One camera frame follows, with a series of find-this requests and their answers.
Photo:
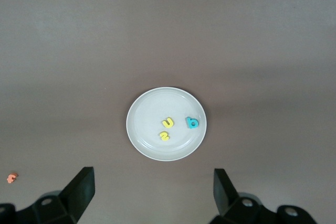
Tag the beige brown plate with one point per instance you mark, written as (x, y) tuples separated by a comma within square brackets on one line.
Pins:
[(152, 108)]

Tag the yellow foam letter z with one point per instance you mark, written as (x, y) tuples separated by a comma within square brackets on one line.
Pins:
[(165, 136)]

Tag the orange foam letter f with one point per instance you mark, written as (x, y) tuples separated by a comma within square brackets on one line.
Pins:
[(11, 178)]

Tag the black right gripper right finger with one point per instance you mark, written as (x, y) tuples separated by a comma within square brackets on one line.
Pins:
[(236, 211)]

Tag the teal foam letter b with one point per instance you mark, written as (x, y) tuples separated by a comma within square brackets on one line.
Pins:
[(189, 123)]

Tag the brown table cover sheet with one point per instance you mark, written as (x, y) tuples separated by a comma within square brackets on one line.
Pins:
[(168, 24)]

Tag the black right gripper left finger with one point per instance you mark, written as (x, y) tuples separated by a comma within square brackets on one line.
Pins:
[(65, 208)]

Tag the yellow foam letter u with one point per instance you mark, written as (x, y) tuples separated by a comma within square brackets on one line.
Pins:
[(168, 125)]

